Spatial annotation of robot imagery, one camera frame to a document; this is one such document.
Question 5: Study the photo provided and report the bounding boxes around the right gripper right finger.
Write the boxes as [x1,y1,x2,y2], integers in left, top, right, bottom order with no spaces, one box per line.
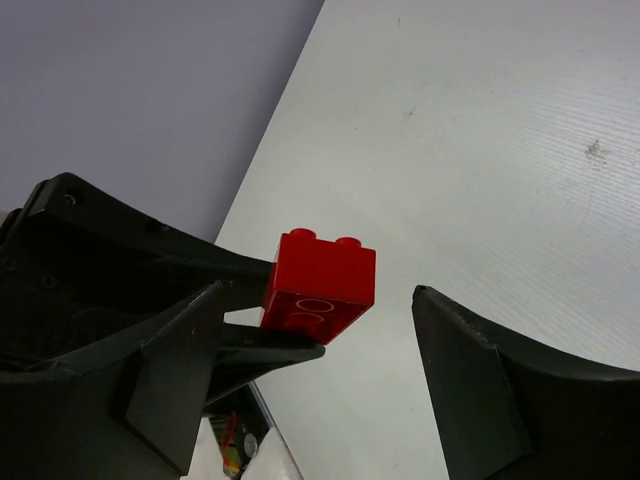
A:
[412,286,639,479]

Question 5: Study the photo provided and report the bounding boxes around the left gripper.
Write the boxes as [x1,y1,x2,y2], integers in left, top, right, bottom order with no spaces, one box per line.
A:
[1,172,272,373]

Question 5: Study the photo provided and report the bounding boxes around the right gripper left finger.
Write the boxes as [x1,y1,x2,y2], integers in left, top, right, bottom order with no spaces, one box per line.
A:
[1,285,223,479]

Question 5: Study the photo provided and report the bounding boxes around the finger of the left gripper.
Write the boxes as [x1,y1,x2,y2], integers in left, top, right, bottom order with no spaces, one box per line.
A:
[205,324,326,405]

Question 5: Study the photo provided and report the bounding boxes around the red studded lego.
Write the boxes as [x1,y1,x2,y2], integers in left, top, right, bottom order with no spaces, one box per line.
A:
[260,228,377,345]

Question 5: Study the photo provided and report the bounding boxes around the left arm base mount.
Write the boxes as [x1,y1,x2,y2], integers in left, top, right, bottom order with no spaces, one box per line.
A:
[204,382,303,479]

